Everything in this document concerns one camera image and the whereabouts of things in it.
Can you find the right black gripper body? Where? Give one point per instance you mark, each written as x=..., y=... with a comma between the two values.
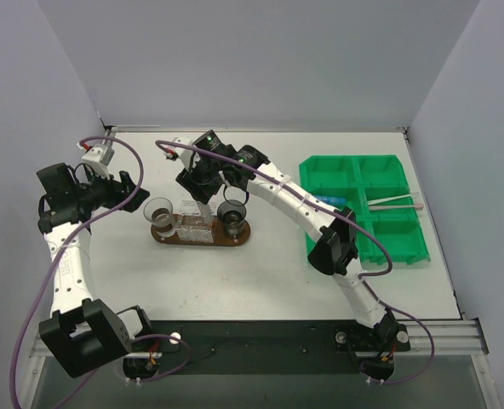
x=197, y=187

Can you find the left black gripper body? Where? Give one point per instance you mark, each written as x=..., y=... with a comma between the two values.
x=122, y=186

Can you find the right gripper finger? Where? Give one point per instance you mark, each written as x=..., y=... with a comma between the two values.
x=208, y=192
x=190, y=186

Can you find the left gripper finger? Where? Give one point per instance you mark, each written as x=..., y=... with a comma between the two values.
x=126, y=183
x=132, y=204

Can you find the clear acrylic organizer box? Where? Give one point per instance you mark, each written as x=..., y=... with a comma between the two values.
x=189, y=226

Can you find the clear plastic cup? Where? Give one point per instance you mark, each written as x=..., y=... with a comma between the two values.
x=160, y=213

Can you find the black cylindrical cup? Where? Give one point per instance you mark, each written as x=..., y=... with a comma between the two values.
x=231, y=214

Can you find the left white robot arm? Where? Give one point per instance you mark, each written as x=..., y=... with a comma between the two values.
x=82, y=332

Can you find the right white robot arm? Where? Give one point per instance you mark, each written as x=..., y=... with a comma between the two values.
x=333, y=231

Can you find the brown oval wooden tray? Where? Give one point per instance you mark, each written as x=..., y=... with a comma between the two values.
x=217, y=236

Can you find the blue white toothpaste tube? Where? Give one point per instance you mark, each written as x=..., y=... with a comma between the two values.
x=329, y=200

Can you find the pink toothbrush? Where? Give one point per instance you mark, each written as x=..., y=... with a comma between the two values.
x=396, y=207

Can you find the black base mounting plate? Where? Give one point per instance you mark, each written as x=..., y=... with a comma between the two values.
x=272, y=347

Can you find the green plastic divided bin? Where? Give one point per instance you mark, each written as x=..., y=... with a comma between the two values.
x=359, y=179

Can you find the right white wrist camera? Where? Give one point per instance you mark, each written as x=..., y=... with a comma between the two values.
x=182, y=152

